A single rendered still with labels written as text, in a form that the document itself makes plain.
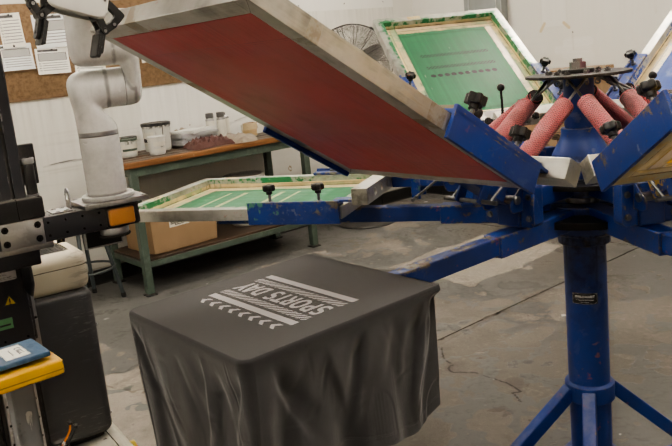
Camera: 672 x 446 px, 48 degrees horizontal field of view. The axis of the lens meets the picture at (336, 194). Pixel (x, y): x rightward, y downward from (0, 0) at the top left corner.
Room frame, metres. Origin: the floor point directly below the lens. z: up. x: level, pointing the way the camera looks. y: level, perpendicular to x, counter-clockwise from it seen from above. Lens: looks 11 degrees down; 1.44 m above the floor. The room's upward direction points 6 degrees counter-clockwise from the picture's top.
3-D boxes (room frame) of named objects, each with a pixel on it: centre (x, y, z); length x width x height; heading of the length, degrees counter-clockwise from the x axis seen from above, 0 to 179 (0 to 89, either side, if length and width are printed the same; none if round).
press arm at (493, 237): (1.81, -0.25, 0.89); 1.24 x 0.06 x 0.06; 129
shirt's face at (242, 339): (1.50, 0.13, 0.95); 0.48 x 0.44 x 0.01; 129
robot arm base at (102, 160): (1.87, 0.57, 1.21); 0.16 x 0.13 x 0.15; 33
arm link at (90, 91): (1.86, 0.56, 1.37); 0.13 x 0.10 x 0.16; 111
